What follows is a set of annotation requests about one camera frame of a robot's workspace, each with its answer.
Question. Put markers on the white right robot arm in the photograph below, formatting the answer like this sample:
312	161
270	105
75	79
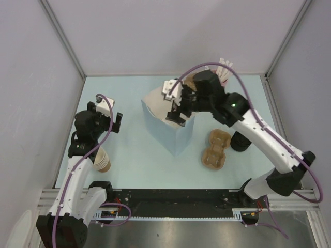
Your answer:
235	111

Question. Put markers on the brown pulp cup carrier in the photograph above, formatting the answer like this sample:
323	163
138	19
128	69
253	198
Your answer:
213	156

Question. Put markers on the pink straw holder cup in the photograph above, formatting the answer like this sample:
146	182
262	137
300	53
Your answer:
222	83

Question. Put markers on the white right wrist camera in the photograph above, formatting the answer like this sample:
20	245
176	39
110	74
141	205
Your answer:
172	90

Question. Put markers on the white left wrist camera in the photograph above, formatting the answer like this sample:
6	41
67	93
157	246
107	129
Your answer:
104	105

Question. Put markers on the white wrapped straws bundle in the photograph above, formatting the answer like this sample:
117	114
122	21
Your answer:
224	73

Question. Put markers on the brown pulp carrier stack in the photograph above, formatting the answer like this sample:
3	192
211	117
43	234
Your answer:
189	81

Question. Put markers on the light blue paper bag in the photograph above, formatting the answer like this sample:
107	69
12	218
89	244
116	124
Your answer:
170	135

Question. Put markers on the stacked black cup lids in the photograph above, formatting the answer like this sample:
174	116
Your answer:
239	142

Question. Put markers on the stacked brown paper cups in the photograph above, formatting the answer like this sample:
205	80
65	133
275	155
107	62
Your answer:
102	162

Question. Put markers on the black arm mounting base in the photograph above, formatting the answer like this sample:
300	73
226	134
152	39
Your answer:
181	202

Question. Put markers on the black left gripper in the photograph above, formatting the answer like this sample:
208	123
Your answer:
91	106

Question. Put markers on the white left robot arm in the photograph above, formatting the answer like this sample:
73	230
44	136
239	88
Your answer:
66	223

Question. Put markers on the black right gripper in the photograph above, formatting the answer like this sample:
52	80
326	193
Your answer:
175	115

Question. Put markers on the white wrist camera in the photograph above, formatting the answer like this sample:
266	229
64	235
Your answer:
172	90
104	105

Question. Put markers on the white slotted cable duct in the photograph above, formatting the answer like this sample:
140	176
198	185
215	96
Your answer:
235	216

